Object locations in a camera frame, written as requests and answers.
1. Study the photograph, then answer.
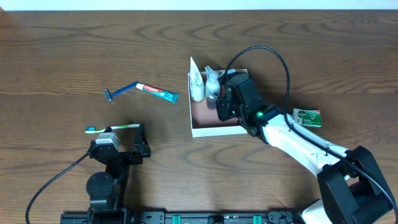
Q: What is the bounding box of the clear blue soap pump bottle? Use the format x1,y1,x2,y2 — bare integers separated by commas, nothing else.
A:
205,65,220,110

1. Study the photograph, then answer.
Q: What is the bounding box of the cream box with pink inside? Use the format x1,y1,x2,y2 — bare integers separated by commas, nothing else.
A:
187,73,247,138

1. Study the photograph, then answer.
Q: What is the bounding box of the white Pantene tube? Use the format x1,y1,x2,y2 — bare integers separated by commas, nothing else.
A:
189,57,205,102

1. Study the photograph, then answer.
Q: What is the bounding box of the green Dettol soap box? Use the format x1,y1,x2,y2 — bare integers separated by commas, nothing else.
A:
292,108,322,128

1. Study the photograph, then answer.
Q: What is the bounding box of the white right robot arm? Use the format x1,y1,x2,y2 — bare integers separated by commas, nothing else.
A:
216,73,397,224

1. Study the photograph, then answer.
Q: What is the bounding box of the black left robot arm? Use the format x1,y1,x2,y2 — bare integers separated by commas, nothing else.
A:
86,124,151,223

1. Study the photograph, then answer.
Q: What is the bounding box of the green white toothbrush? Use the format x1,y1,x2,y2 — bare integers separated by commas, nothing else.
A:
85,124,139,134

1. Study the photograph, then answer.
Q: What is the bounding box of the blue disposable razor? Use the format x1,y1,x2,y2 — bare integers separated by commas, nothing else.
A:
104,82,138,101

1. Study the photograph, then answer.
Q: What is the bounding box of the Colgate toothpaste tube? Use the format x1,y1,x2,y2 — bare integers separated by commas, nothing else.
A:
136,83,178,103

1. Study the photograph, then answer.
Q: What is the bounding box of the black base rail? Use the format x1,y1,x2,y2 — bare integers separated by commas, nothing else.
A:
60,208,303,224

